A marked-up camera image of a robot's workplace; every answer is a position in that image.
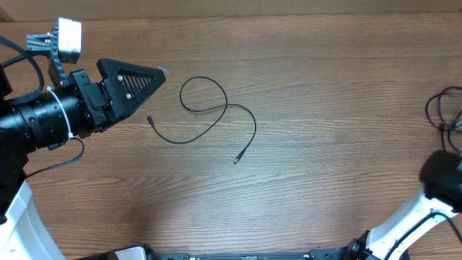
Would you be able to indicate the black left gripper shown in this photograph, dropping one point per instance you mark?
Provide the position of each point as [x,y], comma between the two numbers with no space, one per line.
[114,94]

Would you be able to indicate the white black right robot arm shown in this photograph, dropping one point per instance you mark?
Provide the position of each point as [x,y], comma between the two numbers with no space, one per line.
[437,199]

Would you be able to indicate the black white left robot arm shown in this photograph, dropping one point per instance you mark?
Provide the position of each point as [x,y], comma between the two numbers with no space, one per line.
[47,133]

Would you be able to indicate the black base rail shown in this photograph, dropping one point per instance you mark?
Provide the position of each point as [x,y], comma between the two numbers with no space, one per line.
[234,255]

